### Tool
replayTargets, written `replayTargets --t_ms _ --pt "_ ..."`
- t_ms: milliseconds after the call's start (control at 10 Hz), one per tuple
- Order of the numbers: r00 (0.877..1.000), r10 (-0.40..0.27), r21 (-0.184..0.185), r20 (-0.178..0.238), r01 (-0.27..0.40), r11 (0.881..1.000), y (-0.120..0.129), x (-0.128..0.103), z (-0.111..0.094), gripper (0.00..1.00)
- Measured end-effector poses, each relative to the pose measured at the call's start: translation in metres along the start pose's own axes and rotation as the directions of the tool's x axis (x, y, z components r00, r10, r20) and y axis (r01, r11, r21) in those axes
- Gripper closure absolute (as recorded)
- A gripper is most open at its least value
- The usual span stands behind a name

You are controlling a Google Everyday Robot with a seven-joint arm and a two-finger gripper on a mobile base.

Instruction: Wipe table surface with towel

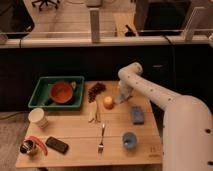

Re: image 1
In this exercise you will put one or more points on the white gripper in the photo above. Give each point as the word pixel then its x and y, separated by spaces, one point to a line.
pixel 125 90

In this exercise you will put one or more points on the orange fruit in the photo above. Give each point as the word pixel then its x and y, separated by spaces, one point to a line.
pixel 108 102

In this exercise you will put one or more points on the peeled banana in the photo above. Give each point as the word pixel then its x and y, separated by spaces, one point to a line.
pixel 94 114

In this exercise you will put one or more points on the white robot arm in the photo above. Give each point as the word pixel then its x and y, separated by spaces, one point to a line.
pixel 187 123

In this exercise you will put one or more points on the blue sponge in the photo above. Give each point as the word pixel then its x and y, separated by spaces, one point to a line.
pixel 137 115

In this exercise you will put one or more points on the blue cup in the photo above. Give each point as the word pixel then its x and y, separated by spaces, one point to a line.
pixel 129 140

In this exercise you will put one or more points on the small object in bin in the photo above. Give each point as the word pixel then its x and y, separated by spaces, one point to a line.
pixel 74 85

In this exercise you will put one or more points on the silver fork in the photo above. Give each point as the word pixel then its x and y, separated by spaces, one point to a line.
pixel 101 145

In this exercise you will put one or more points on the orange bowl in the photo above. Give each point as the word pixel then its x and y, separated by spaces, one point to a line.
pixel 61 92

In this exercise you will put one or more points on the green plastic bin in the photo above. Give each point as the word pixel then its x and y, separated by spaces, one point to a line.
pixel 41 94

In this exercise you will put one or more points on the black monitor right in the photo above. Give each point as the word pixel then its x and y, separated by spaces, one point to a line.
pixel 160 17

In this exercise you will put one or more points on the black monitor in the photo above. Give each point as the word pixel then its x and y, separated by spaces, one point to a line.
pixel 15 20
pixel 160 17

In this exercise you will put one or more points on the black phone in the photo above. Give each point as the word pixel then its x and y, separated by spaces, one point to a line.
pixel 57 145

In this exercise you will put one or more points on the white paper cup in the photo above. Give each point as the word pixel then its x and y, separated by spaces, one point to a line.
pixel 37 116

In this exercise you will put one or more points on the red chili pepper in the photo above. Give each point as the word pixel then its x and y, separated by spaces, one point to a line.
pixel 39 143

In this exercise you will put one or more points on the small metal cup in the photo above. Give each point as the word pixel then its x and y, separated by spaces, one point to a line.
pixel 28 147

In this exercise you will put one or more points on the black office chair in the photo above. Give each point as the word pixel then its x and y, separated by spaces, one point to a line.
pixel 46 2

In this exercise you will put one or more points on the black monitor left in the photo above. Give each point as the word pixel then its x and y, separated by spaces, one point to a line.
pixel 15 20

